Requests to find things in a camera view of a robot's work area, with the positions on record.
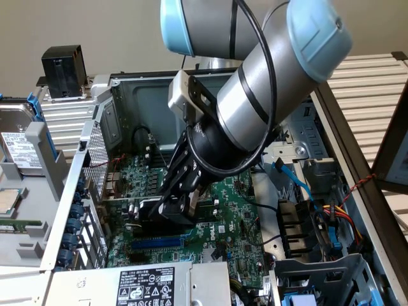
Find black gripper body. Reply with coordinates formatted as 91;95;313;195
188;122;267;189

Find green graphics card black cooler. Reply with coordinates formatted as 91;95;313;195
95;194;198;237

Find thin steel locking lever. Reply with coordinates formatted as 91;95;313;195
152;137;168;170

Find green motherboard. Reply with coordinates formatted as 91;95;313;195
105;154;270;289

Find blue expansion slot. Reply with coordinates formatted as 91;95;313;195
131;235;186;252

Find grey metal drive cage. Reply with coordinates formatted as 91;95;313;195
259;95;344;197

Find open grey PC case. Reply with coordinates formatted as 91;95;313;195
40;62;408;306

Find black plastic fan shroud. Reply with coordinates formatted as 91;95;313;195
276;198;326;259

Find silver power supply unit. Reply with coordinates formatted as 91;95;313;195
43;261;232;306

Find grey metal disk bay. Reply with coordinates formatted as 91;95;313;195
269;253;388;306

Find grey parts rack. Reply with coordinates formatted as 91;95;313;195
0;122;69;267

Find blue plastic drive latch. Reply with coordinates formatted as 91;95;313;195
327;219;344;256

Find loose green RAM stick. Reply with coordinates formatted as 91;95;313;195
0;218;44;233

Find black plastic block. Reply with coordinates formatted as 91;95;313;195
36;44;93;103

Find hard drive in grey caddy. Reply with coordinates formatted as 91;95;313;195
0;91;59;160

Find silver CPU chip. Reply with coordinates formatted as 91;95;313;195
0;187;29;215

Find dark framed panel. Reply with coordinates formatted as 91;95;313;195
370;81;408;194

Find silver hard disk drive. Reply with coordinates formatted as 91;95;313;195
0;101;44;177

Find short black wire loop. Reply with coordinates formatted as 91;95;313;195
131;125;156;154

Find thin red wire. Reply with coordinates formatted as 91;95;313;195
89;154;128;205

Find black wire across motherboard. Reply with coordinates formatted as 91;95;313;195
253;200;279;214

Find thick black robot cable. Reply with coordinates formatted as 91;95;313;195
186;0;279;179

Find black curled fan wire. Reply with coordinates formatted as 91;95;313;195
247;219;283;247

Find blue flat data wire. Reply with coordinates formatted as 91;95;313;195
272;157;320;212

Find yellow red power wires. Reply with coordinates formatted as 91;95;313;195
320;205;365;245

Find red black twisted wire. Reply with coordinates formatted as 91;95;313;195
339;173;377;208

